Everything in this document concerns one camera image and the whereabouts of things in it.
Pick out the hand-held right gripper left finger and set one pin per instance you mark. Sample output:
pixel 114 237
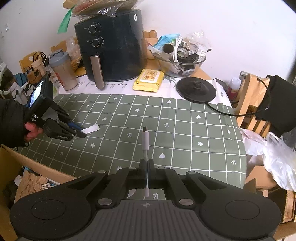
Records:
pixel 143 172

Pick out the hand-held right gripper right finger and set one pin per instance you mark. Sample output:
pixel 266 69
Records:
pixel 151 172

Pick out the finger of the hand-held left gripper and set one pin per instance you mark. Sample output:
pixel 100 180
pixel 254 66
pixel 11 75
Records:
pixel 79 134
pixel 75 126

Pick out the person's left forearm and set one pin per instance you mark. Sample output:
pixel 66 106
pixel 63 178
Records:
pixel 11 125

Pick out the person's left hand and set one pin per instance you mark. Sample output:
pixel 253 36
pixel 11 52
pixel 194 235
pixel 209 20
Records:
pixel 33 133

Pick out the brown small bottle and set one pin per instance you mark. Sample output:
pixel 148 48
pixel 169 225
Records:
pixel 34 76

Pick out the blue bag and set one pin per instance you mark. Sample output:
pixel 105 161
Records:
pixel 21 81

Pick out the grey lidded shaker bottle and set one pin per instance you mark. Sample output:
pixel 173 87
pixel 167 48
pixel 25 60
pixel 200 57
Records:
pixel 66 74

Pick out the green checked tablecloth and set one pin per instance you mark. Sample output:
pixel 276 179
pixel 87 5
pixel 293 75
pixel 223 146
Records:
pixel 185 129

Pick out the yellow wet wipes pack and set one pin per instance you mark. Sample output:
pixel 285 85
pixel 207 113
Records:
pixel 149 81

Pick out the green paper tag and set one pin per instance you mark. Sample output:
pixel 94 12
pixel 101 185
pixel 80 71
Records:
pixel 66 22

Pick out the black air fryer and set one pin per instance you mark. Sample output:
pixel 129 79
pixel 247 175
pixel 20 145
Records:
pixel 115 46

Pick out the black kettle base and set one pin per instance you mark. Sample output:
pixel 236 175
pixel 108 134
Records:
pixel 196 91

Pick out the cardboard box with flaps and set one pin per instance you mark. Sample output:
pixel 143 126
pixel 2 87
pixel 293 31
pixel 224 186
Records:
pixel 256 176

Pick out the tan wooden object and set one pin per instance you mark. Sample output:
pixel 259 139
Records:
pixel 148 48

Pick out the glass bowl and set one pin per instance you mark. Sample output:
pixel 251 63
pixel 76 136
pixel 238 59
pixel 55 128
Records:
pixel 185 68

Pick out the white bottle with red label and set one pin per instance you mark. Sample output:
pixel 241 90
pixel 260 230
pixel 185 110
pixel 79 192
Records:
pixel 234 90

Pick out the plastic bag of flat items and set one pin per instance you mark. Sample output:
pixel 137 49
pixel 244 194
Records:
pixel 101 7

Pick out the cardboard tube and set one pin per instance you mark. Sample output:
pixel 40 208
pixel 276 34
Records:
pixel 168 48

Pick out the white plastic bag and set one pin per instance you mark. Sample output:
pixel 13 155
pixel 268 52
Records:
pixel 275 157

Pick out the blue packet in bowl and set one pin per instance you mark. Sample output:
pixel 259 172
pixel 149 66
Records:
pixel 166 40

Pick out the wooden chair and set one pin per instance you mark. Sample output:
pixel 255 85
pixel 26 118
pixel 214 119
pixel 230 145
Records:
pixel 248 92

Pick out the clear plastic bag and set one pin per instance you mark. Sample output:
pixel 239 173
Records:
pixel 198 42

